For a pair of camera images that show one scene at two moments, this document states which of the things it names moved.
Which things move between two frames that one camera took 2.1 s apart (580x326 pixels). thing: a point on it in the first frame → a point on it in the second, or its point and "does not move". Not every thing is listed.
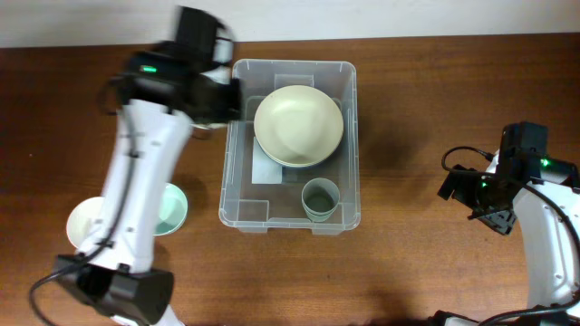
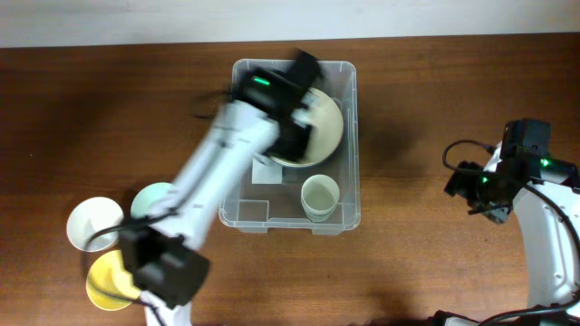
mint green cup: (318, 215) does not move
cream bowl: (298, 125) does not move
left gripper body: (227, 103) → (297, 150)
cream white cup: (208, 135) → (319, 196)
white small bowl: (80, 218) does not move
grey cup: (320, 197) does not move
